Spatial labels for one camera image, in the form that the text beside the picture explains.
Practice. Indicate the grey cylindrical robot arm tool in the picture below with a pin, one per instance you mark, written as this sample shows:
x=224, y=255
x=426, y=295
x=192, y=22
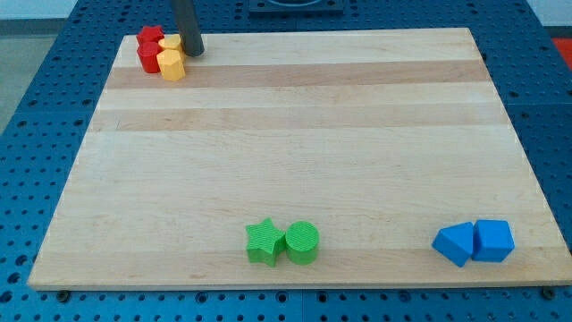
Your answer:
x=186, y=20

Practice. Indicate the green star block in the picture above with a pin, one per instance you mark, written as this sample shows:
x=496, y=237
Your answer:
x=265, y=242

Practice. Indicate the red star block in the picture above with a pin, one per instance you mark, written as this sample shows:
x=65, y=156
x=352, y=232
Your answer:
x=150, y=34

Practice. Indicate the green cylinder block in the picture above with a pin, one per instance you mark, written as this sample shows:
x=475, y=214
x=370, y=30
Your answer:
x=302, y=240

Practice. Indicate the wooden board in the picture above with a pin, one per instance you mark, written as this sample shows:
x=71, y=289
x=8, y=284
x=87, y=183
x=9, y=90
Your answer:
x=379, y=138

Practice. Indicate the yellow hexagon block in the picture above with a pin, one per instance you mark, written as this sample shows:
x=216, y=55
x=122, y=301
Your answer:
x=171, y=65

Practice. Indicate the yellow heart block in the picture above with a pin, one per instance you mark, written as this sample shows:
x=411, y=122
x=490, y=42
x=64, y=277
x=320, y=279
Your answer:
x=172, y=42

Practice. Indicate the blue triangle block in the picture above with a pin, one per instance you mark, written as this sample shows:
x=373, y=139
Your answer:
x=455, y=243

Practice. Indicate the blue cube block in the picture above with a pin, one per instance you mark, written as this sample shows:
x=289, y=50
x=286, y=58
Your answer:
x=492, y=240

